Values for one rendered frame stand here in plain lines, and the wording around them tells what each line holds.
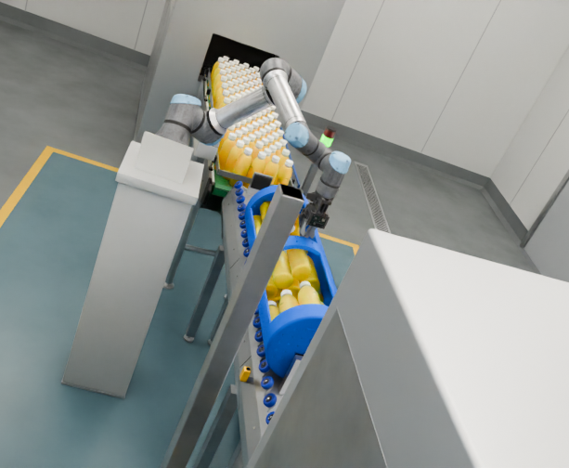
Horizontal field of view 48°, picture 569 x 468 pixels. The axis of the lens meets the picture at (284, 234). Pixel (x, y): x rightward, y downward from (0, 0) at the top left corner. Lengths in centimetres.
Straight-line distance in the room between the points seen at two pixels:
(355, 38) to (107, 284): 504
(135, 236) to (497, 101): 582
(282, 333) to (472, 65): 594
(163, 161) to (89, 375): 113
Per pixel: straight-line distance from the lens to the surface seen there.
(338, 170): 223
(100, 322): 297
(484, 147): 805
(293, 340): 206
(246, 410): 217
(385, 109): 758
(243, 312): 169
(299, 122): 225
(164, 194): 256
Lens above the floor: 232
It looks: 27 degrees down
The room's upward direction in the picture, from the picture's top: 24 degrees clockwise
